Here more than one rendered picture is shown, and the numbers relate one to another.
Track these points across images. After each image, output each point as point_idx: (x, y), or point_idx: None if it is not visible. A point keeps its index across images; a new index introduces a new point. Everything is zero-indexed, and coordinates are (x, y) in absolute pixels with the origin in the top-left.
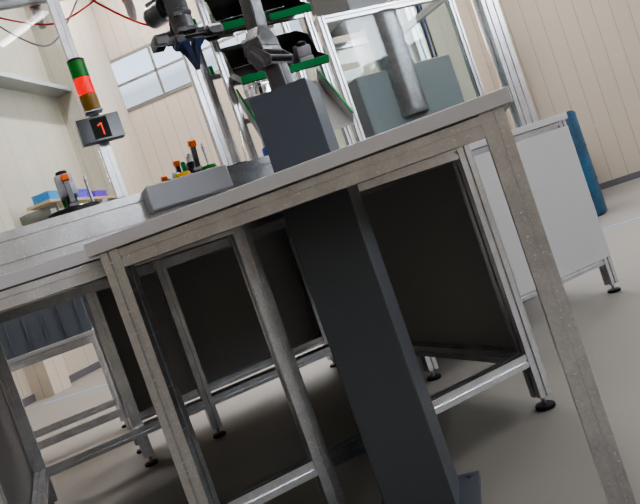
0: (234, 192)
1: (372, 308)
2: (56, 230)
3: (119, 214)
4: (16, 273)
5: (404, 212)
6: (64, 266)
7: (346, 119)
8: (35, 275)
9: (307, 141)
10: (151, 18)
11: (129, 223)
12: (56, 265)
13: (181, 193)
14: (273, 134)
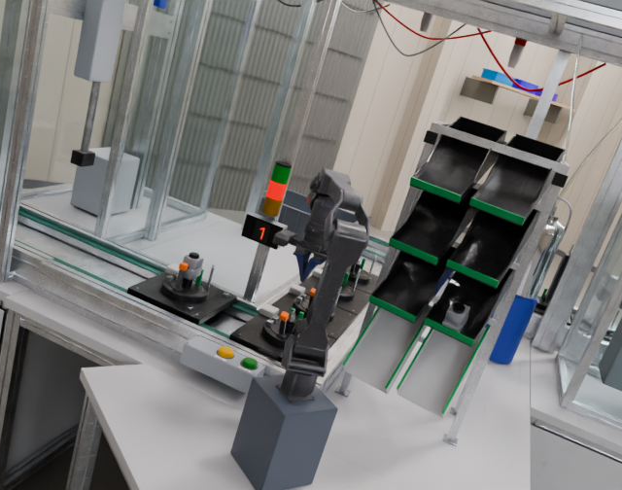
0: (124, 464)
1: None
2: (127, 313)
3: (172, 335)
4: (71, 330)
5: None
6: (98, 350)
7: (443, 406)
8: (80, 340)
9: (257, 458)
10: (308, 203)
11: (175, 347)
12: (94, 345)
13: (206, 367)
14: (247, 421)
